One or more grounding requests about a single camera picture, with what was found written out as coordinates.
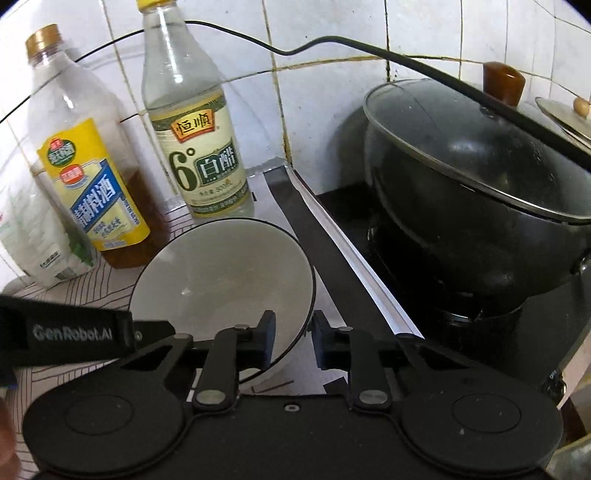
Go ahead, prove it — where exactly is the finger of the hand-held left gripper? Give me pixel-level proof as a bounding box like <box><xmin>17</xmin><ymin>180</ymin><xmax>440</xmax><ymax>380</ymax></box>
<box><xmin>133</xmin><ymin>318</ymin><xmax>177</xmax><ymax>352</ymax></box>

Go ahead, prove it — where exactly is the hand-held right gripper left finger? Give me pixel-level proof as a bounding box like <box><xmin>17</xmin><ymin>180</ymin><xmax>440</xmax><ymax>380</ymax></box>
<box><xmin>117</xmin><ymin>310</ymin><xmax>277</xmax><ymax>414</ymax></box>

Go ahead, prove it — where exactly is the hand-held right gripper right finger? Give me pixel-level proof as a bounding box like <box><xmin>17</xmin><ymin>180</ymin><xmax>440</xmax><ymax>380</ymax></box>
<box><xmin>311</xmin><ymin>310</ymin><xmax>467</xmax><ymax>414</ymax></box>

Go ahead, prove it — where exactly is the white bowl with dark rim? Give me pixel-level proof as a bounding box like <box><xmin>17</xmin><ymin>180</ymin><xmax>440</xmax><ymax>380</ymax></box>
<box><xmin>129</xmin><ymin>217</ymin><xmax>318</xmax><ymax>384</ymax></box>

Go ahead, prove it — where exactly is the person's left forearm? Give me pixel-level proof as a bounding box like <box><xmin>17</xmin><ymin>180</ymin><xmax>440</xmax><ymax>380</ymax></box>
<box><xmin>0</xmin><ymin>397</ymin><xmax>20</xmax><ymax>480</ymax></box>

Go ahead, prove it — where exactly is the striped counter mat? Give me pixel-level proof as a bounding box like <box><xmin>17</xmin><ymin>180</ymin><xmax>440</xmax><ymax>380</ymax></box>
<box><xmin>0</xmin><ymin>166</ymin><xmax>426</xmax><ymax>398</ymax></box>

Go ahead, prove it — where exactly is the white seasoning bag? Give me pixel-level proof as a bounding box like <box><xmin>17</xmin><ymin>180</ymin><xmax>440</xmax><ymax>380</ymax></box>
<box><xmin>0</xmin><ymin>152</ymin><xmax>95</xmax><ymax>289</ymax></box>

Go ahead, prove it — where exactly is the yellow label cooking wine bottle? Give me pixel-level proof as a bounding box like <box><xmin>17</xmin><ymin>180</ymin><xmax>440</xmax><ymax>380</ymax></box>
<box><xmin>25</xmin><ymin>23</ymin><xmax>169</xmax><ymax>269</ymax></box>

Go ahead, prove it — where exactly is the black wok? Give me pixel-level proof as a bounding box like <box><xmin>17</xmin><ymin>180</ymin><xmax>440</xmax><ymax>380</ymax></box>
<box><xmin>365</xmin><ymin>138</ymin><xmax>591</xmax><ymax>301</ymax></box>

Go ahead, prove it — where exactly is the clear white vinegar bottle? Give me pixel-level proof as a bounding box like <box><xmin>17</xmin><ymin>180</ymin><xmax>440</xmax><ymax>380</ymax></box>
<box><xmin>136</xmin><ymin>0</ymin><xmax>254</xmax><ymax>220</ymax></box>

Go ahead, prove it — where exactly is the black gas stove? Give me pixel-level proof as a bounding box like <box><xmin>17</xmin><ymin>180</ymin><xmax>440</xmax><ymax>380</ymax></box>
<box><xmin>316</xmin><ymin>185</ymin><xmax>591</xmax><ymax>402</ymax></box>

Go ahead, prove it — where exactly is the glass lid with brown knob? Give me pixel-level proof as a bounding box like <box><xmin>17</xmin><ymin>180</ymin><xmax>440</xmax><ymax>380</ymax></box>
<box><xmin>362</xmin><ymin>61</ymin><xmax>591</xmax><ymax>224</ymax></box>

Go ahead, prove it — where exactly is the steel lid with wooden knob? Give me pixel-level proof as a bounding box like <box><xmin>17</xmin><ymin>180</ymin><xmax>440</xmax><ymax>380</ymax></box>
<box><xmin>534</xmin><ymin>95</ymin><xmax>591</xmax><ymax>148</ymax></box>

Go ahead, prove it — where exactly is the long black cable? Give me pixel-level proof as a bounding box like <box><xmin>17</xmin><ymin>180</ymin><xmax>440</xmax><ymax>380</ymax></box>
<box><xmin>0</xmin><ymin>19</ymin><xmax>591</xmax><ymax>169</ymax></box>

